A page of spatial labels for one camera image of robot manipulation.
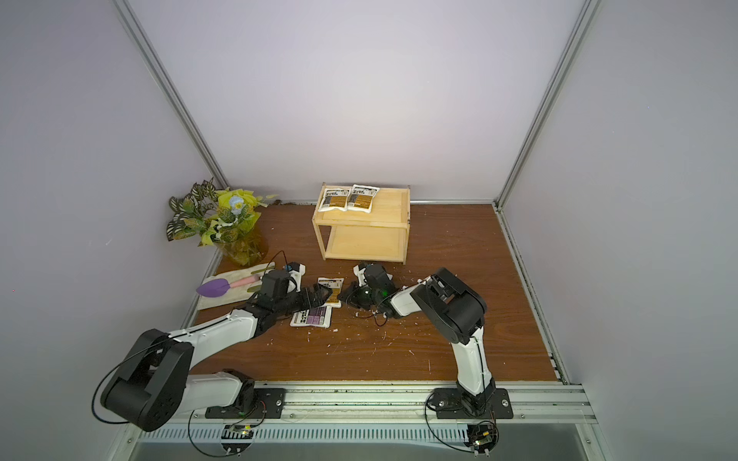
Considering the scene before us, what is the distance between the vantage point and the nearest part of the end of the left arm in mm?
670

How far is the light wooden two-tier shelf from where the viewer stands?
0.89 metres

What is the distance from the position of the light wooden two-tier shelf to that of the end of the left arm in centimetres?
22
